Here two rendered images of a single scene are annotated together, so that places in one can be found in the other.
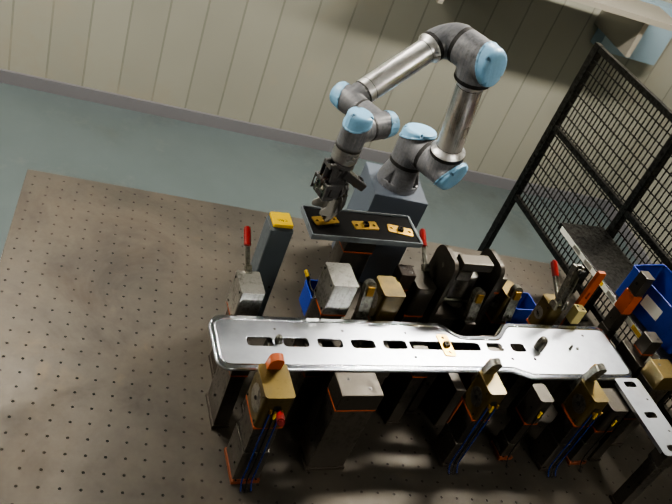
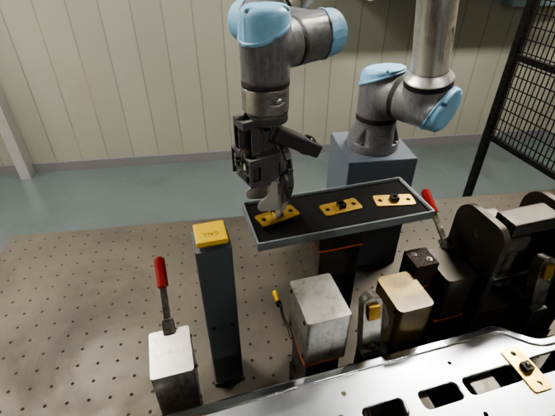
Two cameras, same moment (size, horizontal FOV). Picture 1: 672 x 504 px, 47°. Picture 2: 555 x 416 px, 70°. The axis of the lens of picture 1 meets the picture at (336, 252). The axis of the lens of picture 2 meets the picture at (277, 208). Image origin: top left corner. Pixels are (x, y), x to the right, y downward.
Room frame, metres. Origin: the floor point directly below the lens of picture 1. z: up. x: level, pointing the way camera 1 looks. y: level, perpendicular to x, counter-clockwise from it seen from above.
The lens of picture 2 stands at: (1.28, -0.08, 1.64)
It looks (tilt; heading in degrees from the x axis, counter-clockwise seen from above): 36 degrees down; 14
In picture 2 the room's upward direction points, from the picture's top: straight up
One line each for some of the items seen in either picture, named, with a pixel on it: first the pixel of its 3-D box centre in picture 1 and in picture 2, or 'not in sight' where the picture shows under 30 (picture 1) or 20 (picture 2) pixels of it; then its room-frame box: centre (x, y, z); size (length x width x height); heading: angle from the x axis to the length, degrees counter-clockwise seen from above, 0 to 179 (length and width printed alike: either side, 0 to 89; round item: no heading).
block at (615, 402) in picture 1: (593, 431); not in sight; (1.86, -0.98, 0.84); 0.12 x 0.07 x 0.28; 30
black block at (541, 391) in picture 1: (522, 427); not in sight; (1.74, -0.74, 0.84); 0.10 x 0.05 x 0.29; 30
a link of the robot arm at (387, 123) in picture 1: (375, 122); (304, 35); (1.96, 0.04, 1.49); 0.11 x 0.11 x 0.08; 57
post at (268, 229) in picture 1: (260, 278); (220, 314); (1.82, 0.18, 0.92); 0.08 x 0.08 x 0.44; 30
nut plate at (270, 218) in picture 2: (326, 218); (277, 213); (1.88, 0.07, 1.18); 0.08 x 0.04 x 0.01; 134
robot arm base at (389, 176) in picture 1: (401, 171); (374, 129); (2.38, -0.10, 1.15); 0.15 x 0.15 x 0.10
